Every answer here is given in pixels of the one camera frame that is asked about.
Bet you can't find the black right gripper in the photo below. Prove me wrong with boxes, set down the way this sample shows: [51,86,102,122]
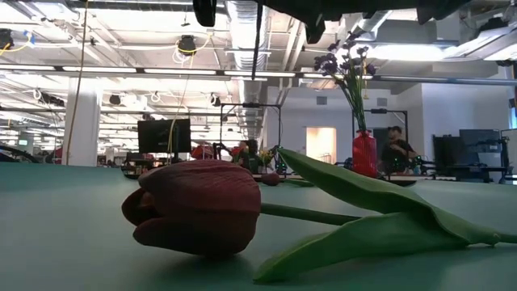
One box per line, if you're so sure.
[192,0,217,27]

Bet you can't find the purple artificial flower bunch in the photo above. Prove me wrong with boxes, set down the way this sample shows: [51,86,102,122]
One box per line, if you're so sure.
[313,38,377,133]

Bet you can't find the red artificial tulip with leaves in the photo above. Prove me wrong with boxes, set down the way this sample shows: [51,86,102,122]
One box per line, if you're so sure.
[120,147,517,285]

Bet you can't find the red ribbed glass vase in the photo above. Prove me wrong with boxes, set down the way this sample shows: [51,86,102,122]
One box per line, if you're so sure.
[351,129,379,179]

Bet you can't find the yellow background flowers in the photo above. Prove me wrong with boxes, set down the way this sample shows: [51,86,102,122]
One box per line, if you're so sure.
[258,148,276,165]

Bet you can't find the overhead light bar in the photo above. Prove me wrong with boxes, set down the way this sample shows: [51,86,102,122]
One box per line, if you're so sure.
[0,64,517,86]

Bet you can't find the black computer monitor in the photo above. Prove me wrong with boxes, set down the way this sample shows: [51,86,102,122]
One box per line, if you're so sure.
[137,118,192,161]

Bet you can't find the red bag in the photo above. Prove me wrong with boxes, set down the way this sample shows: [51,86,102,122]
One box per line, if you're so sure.
[191,144,219,160]

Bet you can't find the person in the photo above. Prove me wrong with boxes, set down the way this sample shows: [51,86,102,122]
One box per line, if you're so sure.
[241,139,264,174]
[380,125,418,175]

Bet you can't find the white building column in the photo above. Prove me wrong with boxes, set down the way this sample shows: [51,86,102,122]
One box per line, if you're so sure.
[62,76,102,167]

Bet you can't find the long dark background table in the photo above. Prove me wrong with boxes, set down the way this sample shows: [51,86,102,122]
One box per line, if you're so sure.
[122,172,417,188]

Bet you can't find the small dark red tulip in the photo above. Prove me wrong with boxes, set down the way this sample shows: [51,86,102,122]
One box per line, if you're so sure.
[260,172,314,188]

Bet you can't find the lit doorway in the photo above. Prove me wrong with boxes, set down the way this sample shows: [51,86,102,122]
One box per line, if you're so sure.
[305,127,338,179]

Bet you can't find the dark cabinet with monitors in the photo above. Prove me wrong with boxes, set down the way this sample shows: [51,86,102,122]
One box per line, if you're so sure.
[432,129,506,181]

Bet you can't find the silver ceiling ventilation duct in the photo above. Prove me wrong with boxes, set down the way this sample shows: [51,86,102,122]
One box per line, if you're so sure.
[225,0,271,141]
[351,10,405,41]

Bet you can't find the thin black hanging cable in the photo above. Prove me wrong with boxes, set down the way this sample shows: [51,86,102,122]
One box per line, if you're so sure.
[251,0,264,81]

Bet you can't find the yellow ceiling cable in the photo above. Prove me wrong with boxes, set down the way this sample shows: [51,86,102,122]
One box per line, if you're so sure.
[167,36,212,162]

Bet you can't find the black station frame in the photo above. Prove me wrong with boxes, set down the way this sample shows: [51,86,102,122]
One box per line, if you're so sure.
[219,103,283,161]
[351,108,409,175]

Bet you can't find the yellowish cord by column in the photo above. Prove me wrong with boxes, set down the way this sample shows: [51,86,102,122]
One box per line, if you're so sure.
[65,0,89,167]

